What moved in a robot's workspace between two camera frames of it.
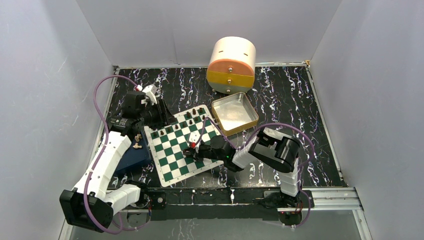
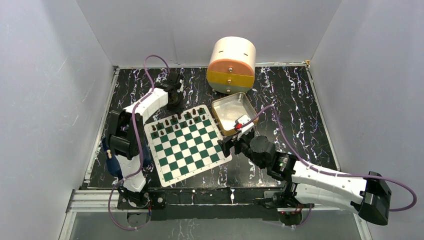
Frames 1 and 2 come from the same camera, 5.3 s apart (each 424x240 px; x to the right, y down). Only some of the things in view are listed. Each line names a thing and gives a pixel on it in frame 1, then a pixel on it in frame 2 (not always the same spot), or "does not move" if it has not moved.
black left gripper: [164, 116] → [180, 108]
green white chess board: [167, 144] does not move
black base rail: [209, 204] does not move
